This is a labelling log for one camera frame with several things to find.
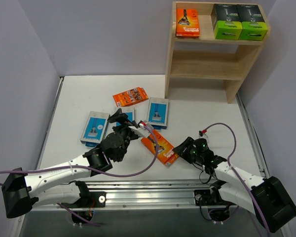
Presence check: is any orange styler box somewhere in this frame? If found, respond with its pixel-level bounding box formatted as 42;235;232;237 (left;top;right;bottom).
176;8;200;38
113;87;149;107

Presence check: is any black green GilletteLabs box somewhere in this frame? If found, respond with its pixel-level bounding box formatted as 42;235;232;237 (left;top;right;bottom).
237;4;268;41
211;3;243;40

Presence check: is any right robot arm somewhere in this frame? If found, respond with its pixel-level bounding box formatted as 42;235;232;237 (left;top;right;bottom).
173;137;296;233

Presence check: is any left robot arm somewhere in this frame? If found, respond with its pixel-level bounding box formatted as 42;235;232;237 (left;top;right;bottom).
1;109;150;219

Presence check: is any Harry's razor box middle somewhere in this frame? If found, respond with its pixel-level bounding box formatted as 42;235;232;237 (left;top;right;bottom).
115;107;135;126

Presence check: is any harry's razor box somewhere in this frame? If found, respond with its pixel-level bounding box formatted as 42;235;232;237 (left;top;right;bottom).
80;111;110;148
115;107;135;126
147;97;169;129

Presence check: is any orange Gillette Fusion5 box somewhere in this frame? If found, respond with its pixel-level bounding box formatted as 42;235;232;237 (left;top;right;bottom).
141;129;179;167

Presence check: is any orange styler box back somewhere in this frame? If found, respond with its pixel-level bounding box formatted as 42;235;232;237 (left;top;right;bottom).
113;87;149;107

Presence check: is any Harry's razor box left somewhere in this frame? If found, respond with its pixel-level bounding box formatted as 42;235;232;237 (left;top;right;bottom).
80;111;110;148

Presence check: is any Harry's razor box right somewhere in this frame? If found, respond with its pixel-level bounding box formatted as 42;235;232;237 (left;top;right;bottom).
147;97;169;129

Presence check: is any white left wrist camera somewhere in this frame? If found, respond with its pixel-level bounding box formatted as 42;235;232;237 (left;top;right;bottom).
129;121;153;138

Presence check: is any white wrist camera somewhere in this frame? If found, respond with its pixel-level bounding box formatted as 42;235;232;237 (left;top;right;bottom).
198;129;209;143
129;121;153;138

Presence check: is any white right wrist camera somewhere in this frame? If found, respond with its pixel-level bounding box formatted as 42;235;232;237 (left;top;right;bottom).
198;129;209;143

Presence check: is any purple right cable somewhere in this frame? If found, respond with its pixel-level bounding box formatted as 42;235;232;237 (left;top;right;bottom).
204;122;272;237

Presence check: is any purple cable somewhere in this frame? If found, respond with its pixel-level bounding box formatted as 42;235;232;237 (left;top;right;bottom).
204;122;272;237
0;120;160;228

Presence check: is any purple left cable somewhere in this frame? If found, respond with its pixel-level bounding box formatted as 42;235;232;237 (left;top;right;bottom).
0;120;160;228

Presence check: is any aluminium rail base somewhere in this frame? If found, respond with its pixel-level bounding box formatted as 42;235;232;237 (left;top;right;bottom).
24;179;250;211

